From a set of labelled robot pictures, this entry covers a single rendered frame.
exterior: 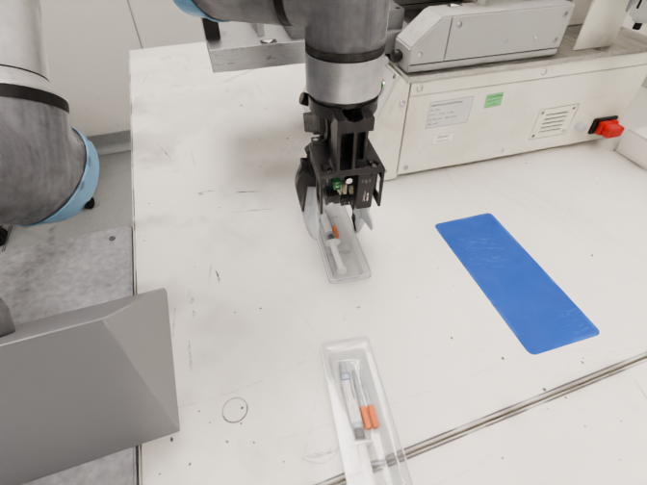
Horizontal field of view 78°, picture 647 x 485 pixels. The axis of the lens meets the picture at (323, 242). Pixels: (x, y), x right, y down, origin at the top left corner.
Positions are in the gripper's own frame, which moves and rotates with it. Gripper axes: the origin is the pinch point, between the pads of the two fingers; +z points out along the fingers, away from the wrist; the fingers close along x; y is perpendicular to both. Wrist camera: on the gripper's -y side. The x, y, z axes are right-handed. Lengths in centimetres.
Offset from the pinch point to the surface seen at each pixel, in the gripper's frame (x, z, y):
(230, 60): -10.9, -17.5, -16.0
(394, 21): 12.7, -20.0, -18.8
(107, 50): -68, 29, -168
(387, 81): 11.5, -12.9, -15.7
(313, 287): -4.6, 3.0, 7.9
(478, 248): 19.8, 2.9, 6.0
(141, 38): -52, 26, -170
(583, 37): 42.7, -17.0, -15.8
